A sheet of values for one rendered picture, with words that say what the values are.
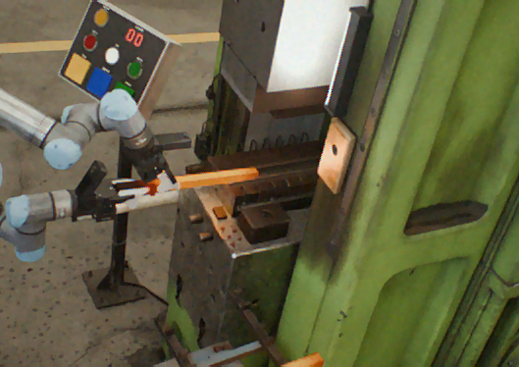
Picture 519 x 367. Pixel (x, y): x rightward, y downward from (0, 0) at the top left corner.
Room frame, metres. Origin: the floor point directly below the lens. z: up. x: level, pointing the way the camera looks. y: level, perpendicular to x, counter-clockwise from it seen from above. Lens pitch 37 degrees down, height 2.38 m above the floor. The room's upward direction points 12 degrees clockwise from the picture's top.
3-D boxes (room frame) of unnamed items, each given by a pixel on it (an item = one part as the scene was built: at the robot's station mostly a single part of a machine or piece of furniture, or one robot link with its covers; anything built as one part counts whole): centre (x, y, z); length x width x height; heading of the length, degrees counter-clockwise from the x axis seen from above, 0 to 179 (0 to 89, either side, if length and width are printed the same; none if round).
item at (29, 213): (1.48, 0.55, 1.00); 0.11 x 0.08 x 0.09; 123
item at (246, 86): (1.91, -0.07, 1.32); 0.42 x 0.20 x 0.10; 123
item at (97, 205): (1.57, 0.41, 0.99); 0.12 x 0.08 x 0.09; 123
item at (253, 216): (1.68, -0.04, 0.95); 0.12 x 0.08 x 0.06; 123
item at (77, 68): (2.17, 0.63, 1.01); 0.07 x 0.05 x 0.07; 58
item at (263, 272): (1.87, -0.11, 0.69); 0.56 x 0.38 x 0.45; 123
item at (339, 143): (1.61, -0.18, 1.27); 0.09 x 0.02 x 0.17; 33
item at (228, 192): (1.91, -0.07, 0.96); 0.42 x 0.20 x 0.09; 123
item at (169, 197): (2.04, 0.37, 0.62); 0.44 x 0.05 x 0.05; 123
